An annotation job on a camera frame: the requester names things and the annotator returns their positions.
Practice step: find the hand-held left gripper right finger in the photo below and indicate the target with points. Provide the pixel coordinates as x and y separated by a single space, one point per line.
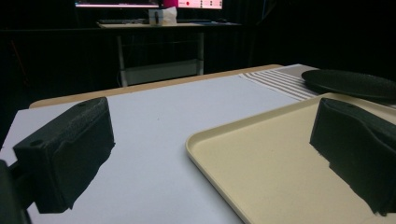
358 146

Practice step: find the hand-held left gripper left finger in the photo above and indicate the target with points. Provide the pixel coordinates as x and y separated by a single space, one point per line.
67 155

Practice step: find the black round plate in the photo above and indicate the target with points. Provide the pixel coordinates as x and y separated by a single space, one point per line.
348 83

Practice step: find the cream plastic tray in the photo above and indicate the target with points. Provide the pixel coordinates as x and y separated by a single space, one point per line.
274 168

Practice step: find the white table mat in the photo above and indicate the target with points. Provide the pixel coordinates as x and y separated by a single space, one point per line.
162 137

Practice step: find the striped grey white cloth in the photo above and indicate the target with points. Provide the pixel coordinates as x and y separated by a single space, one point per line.
280 81

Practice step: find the white-legged desk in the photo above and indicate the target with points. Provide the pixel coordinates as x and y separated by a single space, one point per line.
162 46

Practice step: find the black keyboard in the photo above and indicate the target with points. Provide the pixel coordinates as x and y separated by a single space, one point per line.
123 21

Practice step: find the white tissue box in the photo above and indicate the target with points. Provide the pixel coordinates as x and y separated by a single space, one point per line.
162 16

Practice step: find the computer monitor with pink screen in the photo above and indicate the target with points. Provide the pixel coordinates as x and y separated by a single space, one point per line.
196 3

